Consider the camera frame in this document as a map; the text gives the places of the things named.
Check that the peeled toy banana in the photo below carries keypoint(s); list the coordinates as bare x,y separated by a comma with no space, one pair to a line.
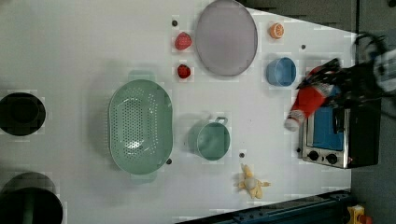
252,185

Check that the black robot base lower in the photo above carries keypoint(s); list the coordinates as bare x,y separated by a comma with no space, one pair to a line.
30,198

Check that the yellow orange clamp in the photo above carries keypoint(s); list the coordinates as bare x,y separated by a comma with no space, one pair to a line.
357,215

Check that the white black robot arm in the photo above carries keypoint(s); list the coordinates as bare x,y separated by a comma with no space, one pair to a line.
384,69

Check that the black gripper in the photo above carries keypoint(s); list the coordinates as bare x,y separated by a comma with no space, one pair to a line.
356,84

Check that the blue metal frame rail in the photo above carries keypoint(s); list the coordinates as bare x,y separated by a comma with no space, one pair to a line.
326,208

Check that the green oval colander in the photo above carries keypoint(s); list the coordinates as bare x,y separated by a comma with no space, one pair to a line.
140,126

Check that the round lilac plate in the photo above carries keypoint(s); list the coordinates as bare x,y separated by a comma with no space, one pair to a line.
226,38

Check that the light red toy strawberry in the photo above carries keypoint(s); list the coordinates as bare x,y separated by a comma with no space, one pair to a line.
183,41

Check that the black robot base upper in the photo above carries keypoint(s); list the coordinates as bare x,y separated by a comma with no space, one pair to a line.
21,114

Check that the green mug with handle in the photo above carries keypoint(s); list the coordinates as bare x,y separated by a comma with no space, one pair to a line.
210,140

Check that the silver black toaster oven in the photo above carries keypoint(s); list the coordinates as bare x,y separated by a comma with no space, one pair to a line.
342,138

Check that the blue cup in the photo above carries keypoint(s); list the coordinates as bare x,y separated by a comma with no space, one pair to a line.
281,72

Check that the red ketchup bottle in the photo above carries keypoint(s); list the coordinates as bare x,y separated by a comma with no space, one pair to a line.
310,97

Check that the dark red toy strawberry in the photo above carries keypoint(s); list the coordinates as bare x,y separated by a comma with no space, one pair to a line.
183,71

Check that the orange slice toy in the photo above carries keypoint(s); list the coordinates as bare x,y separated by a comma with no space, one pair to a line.
276,30

